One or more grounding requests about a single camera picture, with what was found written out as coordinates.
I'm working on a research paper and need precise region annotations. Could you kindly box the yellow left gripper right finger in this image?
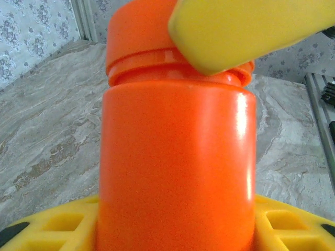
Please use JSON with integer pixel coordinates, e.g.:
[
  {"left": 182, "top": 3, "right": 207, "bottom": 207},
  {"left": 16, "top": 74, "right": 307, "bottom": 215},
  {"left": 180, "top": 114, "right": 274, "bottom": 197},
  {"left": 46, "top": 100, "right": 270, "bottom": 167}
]
[{"left": 252, "top": 194, "right": 335, "bottom": 251}]

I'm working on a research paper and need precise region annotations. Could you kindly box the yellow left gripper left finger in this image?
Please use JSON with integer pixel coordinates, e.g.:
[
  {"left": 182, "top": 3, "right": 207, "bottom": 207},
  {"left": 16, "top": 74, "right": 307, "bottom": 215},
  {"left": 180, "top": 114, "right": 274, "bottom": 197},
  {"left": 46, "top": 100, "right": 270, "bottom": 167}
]
[{"left": 0, "top": 195, "right": 102, "bottom": 251}]

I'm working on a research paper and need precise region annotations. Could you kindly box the orange bottle cap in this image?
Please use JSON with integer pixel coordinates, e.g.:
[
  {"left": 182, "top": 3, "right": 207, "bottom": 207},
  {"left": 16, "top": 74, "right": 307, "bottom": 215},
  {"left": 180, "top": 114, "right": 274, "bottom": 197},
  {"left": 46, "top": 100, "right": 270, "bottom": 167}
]
[{"left": 104, "top": 0, "right": 256, "bottom": 74}]

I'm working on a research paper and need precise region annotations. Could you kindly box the orange cylinder block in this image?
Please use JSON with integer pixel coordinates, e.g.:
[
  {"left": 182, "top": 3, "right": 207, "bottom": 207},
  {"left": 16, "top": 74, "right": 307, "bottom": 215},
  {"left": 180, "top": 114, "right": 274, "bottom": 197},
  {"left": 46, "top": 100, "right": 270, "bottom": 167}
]
[{"left": 95, "top": 49, "right": 259, "bottom": 251}]

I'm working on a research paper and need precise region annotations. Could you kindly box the aluminium side frame rail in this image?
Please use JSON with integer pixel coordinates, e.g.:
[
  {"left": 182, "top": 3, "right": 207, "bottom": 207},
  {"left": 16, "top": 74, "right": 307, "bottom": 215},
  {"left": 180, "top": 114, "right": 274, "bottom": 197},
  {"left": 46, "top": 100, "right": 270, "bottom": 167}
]
[{"left": 304, "top": 72, "right": 335, "bottom": 161}]

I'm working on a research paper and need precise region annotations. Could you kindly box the aluminium corner frame post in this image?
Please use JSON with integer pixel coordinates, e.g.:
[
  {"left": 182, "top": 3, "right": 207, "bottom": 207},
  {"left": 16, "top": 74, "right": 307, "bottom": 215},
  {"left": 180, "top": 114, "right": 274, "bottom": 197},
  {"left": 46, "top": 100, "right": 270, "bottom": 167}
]
[{"left": 74, "top": 0, "right": 99, "bottom": 44}]

